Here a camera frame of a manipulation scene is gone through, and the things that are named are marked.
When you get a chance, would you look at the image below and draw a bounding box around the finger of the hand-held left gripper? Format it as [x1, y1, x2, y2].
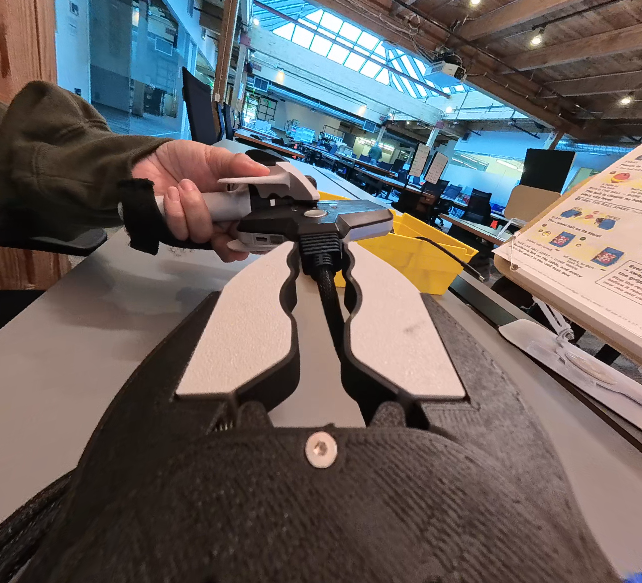
[253, 163, 320, 204]
[218, 168, 283, 194]

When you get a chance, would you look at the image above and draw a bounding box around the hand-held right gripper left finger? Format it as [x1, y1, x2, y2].
[176, 241, 302, 413]

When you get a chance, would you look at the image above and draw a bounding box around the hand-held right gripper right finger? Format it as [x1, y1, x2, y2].
[340, 242, 468, 413]

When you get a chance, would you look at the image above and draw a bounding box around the black braided cable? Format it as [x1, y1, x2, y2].
[299, 234, 352, 363]

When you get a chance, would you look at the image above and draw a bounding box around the person's left forearm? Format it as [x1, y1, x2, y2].
[0, 81, 174, 257]

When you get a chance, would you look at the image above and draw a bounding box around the grey desk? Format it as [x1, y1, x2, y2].
[0, 139, 642, 544]

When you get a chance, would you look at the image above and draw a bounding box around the person's left hand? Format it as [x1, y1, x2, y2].
[131, 139, 272, 263]

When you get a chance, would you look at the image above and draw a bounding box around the long wooden workbench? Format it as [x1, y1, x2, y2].
[233, 128, 307, 160]

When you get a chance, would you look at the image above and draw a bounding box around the yellow plastic bin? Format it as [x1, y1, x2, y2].
[318, 191, 478, 296]

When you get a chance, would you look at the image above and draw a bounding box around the black office chair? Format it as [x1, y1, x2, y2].
[449, 189, 495, 238]
[181, 67, 219, 145]

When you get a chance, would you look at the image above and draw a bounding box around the white sheet on stand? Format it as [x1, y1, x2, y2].
[425, 152, 449, 185]
[409, 143, 431, 178]

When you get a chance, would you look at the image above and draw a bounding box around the black chair armrest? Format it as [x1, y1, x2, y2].
[30, 229, 108, 258]

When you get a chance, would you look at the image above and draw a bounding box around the instruction sheet on stand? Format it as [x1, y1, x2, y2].
[494, 142, 642, 365]

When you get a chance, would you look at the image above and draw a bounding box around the ceiling projector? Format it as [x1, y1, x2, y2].
[424, 59, 467, 82]

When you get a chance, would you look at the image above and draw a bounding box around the cardboard divider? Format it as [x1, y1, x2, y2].
[504, 185, 562, 223]

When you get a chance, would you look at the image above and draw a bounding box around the black panel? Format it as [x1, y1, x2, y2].
[520, 148, 576, 194]

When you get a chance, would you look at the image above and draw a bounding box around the thin black cable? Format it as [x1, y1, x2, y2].
[414, 236, 486, 283]

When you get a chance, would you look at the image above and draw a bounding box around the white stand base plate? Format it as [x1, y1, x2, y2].
[499, 320, 642, 431]

